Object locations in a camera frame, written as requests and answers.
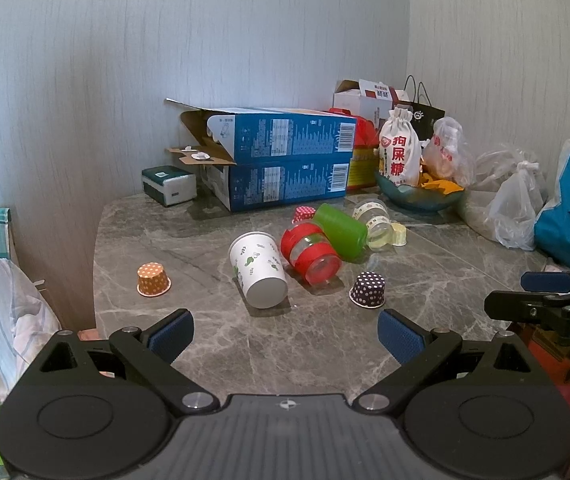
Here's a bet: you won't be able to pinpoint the white paper cup leaf print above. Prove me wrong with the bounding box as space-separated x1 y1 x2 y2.
229 231 288 309

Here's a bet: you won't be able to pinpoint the green plastic cup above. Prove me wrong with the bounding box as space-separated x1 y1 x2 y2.
313 204 367 261

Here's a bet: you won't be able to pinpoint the orange dotted cupcake liner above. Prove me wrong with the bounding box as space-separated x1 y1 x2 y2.
136 262 171 298

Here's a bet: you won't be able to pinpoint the purple dotted cupcake liner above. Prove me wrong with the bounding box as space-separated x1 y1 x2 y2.
348 271 386 310

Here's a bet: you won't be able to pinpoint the grey plastic bag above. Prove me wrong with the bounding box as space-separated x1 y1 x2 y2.
456 145 548 252

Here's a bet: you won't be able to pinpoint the orange snack packets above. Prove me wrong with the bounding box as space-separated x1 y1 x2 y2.
419 172 464 196

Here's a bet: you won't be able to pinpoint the dark green bowl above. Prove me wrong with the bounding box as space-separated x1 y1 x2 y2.
375 174 464 212

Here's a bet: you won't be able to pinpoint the clear plastic snack bag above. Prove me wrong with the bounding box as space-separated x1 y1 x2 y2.
422 116 476 188

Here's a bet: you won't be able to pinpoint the red banded glass jar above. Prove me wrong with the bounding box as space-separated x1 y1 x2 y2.
279 221 341 285

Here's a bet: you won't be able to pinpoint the small green white box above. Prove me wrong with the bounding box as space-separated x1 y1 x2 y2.
141 166 197 207

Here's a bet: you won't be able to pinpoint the red dotted cupcake liner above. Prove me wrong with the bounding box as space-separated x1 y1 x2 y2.
291 206 317 224

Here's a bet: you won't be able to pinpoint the red yellow tin box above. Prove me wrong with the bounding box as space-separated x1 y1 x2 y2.
347 116 379 191

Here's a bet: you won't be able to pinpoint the black paper shopping bag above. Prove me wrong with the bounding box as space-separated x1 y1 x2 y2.
399 75 445 141

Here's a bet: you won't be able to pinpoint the lower blue cardboard box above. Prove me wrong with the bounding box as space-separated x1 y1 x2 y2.
197 155 353 214

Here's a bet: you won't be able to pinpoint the blue cardboard box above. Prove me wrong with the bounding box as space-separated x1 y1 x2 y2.
197 155 353 214
163 98 357 166

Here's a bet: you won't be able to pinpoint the upper blue cardboard box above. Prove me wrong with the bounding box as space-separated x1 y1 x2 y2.
163 98 357 166

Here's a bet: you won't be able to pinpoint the white red cardboard box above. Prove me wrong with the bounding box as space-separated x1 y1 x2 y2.
333 79 407 129

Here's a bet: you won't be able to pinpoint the white drawstring candy bag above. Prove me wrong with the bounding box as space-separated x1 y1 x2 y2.
378 107 422 186

